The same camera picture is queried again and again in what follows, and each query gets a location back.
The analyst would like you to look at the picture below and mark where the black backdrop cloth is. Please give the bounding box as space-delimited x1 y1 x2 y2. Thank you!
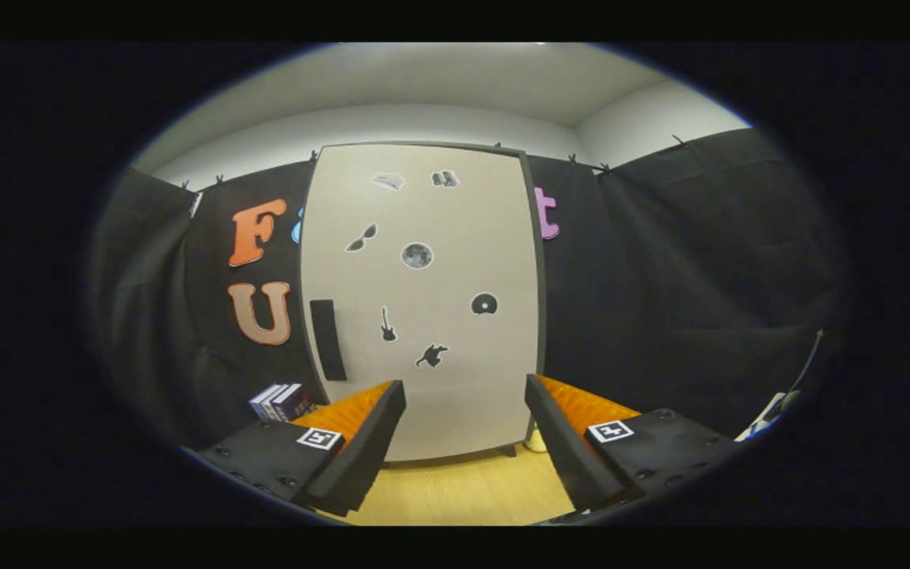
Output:
88 126 851 459

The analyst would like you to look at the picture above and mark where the white spine book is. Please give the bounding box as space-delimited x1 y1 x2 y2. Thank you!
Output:
261 384 298 421

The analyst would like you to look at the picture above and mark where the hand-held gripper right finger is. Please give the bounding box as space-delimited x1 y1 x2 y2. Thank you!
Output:
525 374 742 513

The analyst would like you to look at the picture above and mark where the grey wooden cabinet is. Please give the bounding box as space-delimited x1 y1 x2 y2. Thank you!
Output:
299 141 548 467

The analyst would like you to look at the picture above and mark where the white cabinet door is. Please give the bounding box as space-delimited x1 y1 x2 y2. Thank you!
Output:
301 145 540 463

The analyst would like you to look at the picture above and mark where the white and blue device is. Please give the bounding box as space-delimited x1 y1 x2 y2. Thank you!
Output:
735 391 789 442

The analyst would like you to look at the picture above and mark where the dark blue book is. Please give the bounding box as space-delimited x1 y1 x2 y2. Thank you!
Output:
277 384 314 422

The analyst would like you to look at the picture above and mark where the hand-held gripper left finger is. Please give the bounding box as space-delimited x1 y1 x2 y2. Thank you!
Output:
194 379 408 517

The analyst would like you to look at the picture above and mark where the light blue book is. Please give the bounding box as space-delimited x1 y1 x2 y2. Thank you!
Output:
249 384 280 418

